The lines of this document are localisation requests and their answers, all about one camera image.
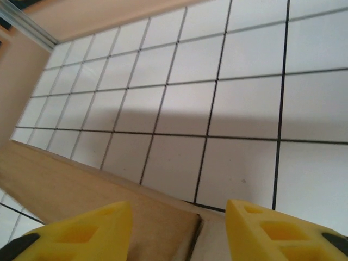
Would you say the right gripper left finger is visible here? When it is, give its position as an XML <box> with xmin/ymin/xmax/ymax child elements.
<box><xmin>7</xmin><ymin>201</ymin><xmax>134</xmax><ymax>261</ymax></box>

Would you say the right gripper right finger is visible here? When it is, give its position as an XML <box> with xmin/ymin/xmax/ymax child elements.
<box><xmin>226</xmin><ymin>198</ymin><xmax>348</xmax><ymax>261</ymax></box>

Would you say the brown cardboard box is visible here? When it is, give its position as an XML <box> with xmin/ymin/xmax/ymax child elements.
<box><xmin>0</xmin><ymin>140</ymin><xmax>231</xmax><ymax>261</ymax></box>

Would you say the aluminium frame post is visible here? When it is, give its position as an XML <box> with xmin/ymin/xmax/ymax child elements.
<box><xmin>0</xmin><ymin>0</ymin><xmax>59</xmax><ymax>52</ymax></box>

